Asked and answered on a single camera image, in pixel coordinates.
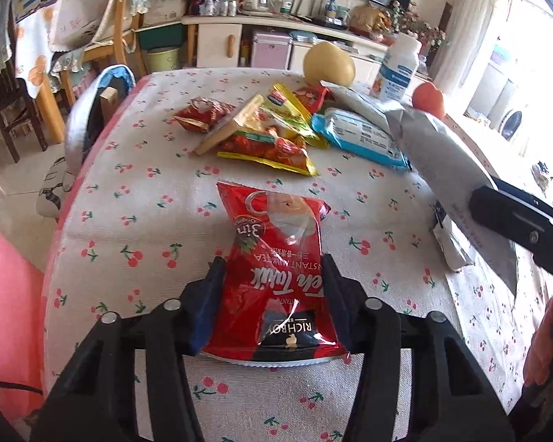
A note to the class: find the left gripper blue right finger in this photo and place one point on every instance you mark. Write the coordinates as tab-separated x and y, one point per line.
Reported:
346	301

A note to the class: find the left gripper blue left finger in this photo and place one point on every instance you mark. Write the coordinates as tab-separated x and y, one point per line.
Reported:
200	301

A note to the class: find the red milk tea packet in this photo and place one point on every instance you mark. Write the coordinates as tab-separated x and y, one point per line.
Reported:
273	309

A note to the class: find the dark blue milk powder bag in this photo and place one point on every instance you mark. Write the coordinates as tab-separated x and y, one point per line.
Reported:
452	172

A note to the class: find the light blue wipes packet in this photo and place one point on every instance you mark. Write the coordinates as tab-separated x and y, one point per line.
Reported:
354	134

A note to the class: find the yellow green oatmeal packet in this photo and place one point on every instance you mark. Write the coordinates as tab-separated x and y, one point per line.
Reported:
277	133

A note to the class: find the red candy wrapper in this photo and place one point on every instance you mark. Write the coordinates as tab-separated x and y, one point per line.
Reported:
201	114

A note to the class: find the red wedding candy packet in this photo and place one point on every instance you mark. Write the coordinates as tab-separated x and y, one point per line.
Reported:
312	97

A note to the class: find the silver foil tray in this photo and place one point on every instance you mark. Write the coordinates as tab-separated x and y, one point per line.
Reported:
242	118

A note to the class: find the white grey pouch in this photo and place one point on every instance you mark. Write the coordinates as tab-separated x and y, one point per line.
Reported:
370	108

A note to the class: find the pink trash bin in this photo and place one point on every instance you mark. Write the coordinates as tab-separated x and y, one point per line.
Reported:
20	333

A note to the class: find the right hand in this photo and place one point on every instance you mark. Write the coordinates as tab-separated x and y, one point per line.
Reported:
540	354

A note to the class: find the washing machine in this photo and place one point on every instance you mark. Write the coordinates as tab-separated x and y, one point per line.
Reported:
507	112

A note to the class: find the cherry print tablecloth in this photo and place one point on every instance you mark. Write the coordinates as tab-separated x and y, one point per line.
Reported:
144	218

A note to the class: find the red apple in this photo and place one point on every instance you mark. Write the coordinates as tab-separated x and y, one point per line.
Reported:
428	98

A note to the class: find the white milk bottle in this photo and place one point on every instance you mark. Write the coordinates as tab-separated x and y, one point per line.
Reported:
398	67

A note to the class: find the small stool with cushion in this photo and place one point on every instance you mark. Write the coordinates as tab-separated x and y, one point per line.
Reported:
84	125

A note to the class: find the yellow pear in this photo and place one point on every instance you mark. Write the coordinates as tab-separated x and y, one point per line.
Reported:
327	62

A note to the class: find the green waste basket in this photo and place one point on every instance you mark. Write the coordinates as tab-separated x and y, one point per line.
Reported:
163	59

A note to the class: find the pink storage box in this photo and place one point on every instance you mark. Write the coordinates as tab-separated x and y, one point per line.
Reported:
270	50

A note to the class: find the white tv cabinet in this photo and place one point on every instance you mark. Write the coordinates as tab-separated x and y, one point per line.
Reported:
225	42

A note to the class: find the dark wooden chair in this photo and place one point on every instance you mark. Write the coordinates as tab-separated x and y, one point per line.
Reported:
16	106

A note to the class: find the wooden chair with cloth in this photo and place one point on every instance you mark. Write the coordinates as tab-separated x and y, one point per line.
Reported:
90	30

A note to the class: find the dining table with cloth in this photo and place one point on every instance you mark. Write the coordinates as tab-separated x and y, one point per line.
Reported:
33	59

